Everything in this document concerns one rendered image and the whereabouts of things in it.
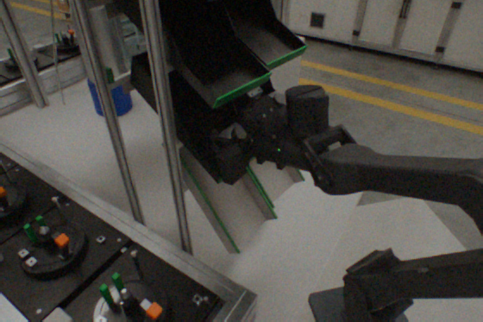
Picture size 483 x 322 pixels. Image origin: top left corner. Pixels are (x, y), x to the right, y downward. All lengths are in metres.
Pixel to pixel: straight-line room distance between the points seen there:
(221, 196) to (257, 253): 0.23
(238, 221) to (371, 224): 0.43
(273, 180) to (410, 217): 0.44
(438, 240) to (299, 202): 0.39
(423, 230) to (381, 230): 0.12
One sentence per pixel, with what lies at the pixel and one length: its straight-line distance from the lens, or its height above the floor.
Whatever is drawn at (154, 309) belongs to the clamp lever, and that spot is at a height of 1.07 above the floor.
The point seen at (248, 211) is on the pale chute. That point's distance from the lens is 0.80.
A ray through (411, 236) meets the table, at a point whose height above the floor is 0.86.
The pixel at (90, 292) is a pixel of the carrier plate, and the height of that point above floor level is 0.97.
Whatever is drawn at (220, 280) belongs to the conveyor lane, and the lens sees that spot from 0.77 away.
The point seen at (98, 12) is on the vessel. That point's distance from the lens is 1.35.
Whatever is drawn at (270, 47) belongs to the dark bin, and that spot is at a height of 1.37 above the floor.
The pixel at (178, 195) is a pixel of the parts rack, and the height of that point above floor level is 1.11.
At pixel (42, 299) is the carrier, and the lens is 0.83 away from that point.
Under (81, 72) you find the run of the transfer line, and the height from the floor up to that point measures 0.89.
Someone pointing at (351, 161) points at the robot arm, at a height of 1.35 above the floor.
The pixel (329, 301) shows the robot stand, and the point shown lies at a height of 1.06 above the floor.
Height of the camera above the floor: 1.62
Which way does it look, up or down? 37 degrees down
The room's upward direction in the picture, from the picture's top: straight up
